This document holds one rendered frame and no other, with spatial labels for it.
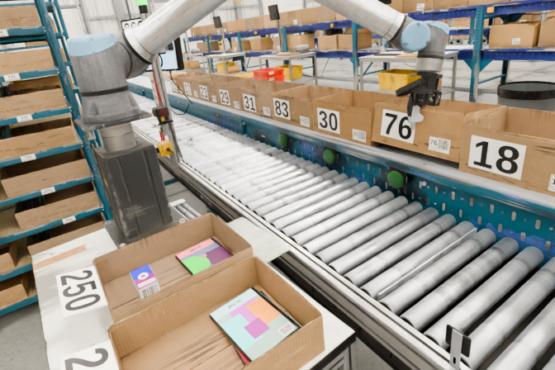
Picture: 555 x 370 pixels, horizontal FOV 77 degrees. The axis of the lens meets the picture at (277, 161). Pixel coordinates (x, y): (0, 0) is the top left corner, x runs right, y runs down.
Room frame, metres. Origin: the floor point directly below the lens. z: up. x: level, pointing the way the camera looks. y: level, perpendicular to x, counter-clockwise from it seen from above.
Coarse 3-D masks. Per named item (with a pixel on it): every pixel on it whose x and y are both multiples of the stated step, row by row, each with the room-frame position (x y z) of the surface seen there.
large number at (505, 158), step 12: (480, 144) 1.04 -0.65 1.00; (492, 144) 1.01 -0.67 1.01; (504, 144) 0.98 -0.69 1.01; (516, 144) 0.96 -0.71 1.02; (480, 156) 1.04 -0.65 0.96; (492, 156) 1.01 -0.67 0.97; (504, 156) 0.98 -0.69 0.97; (516, 156) 0.95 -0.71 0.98; (480, 168) 1.04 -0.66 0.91; (492, 168) 1.00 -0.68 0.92; (504, 168) 0.98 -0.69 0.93; (516, 168) 0.95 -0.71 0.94
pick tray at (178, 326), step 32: (256, 256) 0.80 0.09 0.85; (192, 288) 0.71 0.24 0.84; (224, 288) 0.75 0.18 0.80; (256, 288) 0.78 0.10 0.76; (288, 288) 0.67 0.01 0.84; (128, 320) 0.62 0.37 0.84; (160, 320) 0.66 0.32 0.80; (192, 320) 0.69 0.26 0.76; (320, 320) 0.56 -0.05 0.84; (128, 352) 0.61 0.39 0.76; (160, 352) 0.60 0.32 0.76; (192, 352) 0.59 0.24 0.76; (224, 352) 0.58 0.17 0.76; (288, 352) 0.52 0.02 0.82; (320, 352) 0.56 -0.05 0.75
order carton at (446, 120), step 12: (384, 108) 1.40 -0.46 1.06; (396, 108) 1.34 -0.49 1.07; (420, 108) 1.26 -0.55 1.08; (432, 108) 1.52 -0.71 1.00; (444, 108) 1.47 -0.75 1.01; (456, 108) 1.43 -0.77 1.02; (468, 108) 1.38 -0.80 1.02; (480, 108) 1.35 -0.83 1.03; (492, 108) 1.21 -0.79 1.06; (432, 120) 1.21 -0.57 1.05; (444, 120) 1.17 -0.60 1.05; (456, 120) 1.14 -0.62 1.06; (468, 120) 1.13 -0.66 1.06; (372, 132) 1.43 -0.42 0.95; (420, 132) 1.24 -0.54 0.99; (432, 132) 1.20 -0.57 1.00; (444, 132) 1.16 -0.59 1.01; (456, 132) 1.13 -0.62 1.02; (396, 144) 1.32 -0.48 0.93; (408, 144) 1.28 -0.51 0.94; (420, 144) 1.23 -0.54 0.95; (456, 144) 1.12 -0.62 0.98; (444, 156) 1.15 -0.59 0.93; (456, 156) 1.11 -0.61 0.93
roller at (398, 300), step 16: (480, 240) 0.89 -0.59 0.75; (448, 256) 0.83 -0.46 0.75; (464, 256) 0.83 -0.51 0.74; (432, 272) 0.77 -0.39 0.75; (448, 272) 0.78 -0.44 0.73; (400, 288) 0.73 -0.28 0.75; (416, 288) 0.72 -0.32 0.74; (432, 288) 0.75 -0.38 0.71; (384, 304) 0.69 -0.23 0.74; (400, 304) 0.68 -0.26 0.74
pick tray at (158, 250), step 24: (216, 216) 1.04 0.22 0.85; (144, 240) 0.95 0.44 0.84; (168, 240) 0.99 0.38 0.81; (192, 240) 1.03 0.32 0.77; (240, 240) 0.90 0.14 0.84; (96, 264) 0.87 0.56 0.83; (120, 264) 0.91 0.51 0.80; (144, 264) 0.94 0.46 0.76; (168, 264) 0.93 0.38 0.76; (216, 264) 0.78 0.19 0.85; (120, 288) 0.84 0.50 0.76; (168, 288) 0.71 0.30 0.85; (120, 312) 0.65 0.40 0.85
